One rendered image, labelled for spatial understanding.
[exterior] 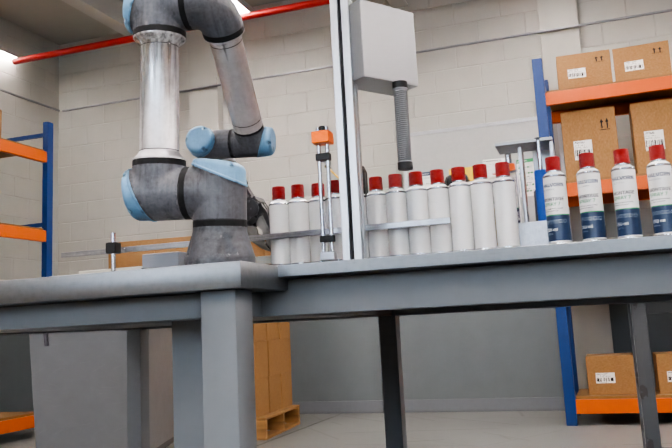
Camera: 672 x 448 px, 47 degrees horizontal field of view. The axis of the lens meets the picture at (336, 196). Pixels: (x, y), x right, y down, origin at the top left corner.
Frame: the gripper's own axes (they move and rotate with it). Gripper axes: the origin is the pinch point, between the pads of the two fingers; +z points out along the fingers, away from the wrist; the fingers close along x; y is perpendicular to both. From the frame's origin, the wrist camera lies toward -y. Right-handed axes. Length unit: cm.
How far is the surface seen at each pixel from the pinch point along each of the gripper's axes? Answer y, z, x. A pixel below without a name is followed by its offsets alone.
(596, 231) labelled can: -2, 43, -67
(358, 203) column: -16.3, 9.3, -28.5
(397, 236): -2.4, 17.7, -29.7
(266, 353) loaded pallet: 329, -38, 144
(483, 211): -3, 25, -50
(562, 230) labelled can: -2, 38, -62
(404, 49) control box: -7, -18, -57
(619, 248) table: -65, 51, -65
